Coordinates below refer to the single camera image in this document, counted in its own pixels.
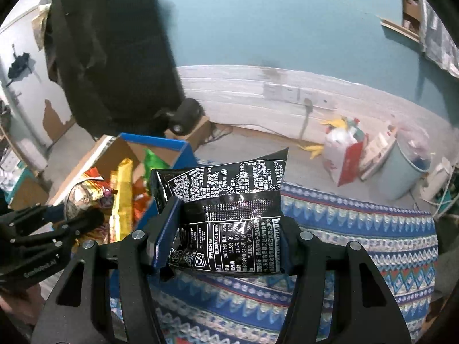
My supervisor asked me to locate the white cable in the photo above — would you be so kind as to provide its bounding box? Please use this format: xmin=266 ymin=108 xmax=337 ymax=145
xmin=428 ymin=167 xmax=459 ymax=219

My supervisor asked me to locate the black wall hook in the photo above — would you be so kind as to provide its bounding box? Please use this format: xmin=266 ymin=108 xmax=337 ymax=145
xmin=6 ymin=45 xmax=37 ymax=87

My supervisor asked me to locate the brown cardboard box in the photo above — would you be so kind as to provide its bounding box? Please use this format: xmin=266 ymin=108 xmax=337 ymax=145
xmin=164 ymin=116 xmax=213 ymax=152

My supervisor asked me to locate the blue cardboard box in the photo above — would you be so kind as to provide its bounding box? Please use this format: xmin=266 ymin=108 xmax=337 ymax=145
xmin=46 ymin=132 xmax=197 ymax=248

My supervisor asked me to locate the red paper bag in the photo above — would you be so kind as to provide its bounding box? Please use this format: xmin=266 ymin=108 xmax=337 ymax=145
xmin=337 ymin=140 xmax=368 ymax=187

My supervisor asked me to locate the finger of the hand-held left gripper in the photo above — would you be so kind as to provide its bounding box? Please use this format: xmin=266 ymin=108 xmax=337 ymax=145
xmin=0 ymin=204 xmax=69 ymax=239
xmin=11 ymin=208 xmax=105 ymax=255

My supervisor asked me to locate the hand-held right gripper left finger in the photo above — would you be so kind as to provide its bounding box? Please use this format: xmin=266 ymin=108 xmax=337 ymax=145
xmin=32 ymin=196 xmax=185 ymax=344

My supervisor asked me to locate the wooden wall shelf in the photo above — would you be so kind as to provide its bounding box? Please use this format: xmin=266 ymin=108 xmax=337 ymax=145
xmin=379 ymin=0 xmax=424 ymax=44

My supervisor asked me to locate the grey power cable with plug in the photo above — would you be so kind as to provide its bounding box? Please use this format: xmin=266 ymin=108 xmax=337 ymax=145
xmin=297 ymin=98 xmax=315 ymax=141

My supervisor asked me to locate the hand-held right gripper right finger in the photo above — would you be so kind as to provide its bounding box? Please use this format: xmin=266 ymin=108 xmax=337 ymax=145
xmin=275 ymin=214 xmax=414 ymax=344

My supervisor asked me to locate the yellow wrapper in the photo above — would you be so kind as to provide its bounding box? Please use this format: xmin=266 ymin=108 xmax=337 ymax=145
xmin=320 ymin=116 xmax=351 ymax=130

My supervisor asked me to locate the beige paper bag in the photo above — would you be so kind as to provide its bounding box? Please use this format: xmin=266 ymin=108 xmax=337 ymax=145
xmin=360 ymin=122 xmax=398 ymax=180

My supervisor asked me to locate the green snack packet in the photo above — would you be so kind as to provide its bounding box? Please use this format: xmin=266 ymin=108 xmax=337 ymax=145
xmin=143 ymin=148 xmax=170 ymax=179

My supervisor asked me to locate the white jug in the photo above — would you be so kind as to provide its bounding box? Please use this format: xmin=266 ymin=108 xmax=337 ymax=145
xmin=420 ymin=161 xmax=455 ymax=202

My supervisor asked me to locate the black round device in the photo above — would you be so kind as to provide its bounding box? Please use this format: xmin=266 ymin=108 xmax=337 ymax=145
xmin=154 ymin=98 xmax=203 ymax=137

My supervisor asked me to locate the yellow peel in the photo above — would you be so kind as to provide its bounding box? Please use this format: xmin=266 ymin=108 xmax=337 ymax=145
xmin=297 ymin=142 xmax=325 ymax=160

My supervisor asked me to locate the long yellow snack packet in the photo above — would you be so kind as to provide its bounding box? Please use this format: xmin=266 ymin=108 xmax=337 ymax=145
xmin=109 ymin=158 xmax=134 ymax=246

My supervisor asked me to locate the hanging grey cloth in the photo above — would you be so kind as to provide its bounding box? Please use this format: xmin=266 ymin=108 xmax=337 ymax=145
xmin=418 ymin=0 xmax=459 ymax=79

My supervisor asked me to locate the white plastic bag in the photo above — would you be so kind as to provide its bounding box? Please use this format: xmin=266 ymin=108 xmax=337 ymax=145
xmin=323 ymin=126 xmax=367 ymax=181

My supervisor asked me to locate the shiny patterned snack packet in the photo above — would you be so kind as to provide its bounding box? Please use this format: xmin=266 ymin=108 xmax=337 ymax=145
xmin=66 ymin=175 xmax=112 ymax=223

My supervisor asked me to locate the light blue trash bin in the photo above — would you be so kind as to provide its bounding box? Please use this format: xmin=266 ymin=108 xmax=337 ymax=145
xmin=376 ymin=129 xmax=435 ymax=202

